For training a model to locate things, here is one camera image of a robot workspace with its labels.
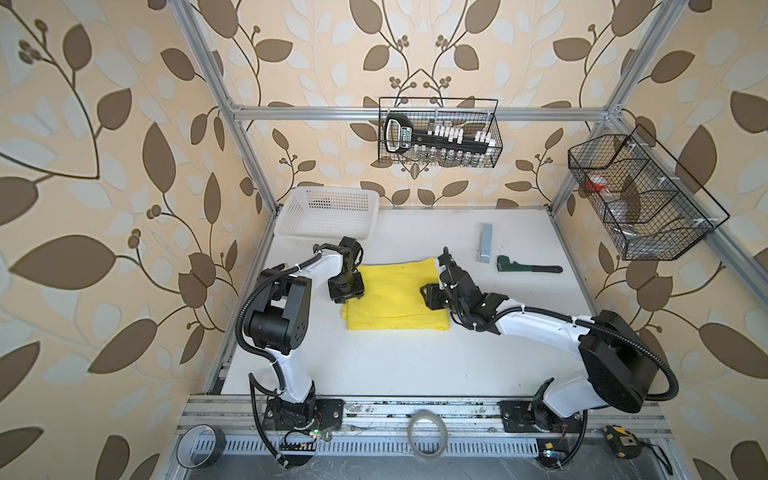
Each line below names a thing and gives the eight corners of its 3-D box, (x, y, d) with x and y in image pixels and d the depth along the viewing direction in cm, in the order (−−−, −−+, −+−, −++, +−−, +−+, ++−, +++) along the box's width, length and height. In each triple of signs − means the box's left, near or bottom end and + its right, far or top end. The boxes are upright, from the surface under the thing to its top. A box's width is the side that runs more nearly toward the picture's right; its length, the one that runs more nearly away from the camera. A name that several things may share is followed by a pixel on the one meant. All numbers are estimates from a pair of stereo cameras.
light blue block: (479, 263, 106) (481, 257, 103) (481, 228, 116) (483, 222, 113) (489, 265, 105) (491, 259, 102) (490, 230, 115) (493, 224, 113)
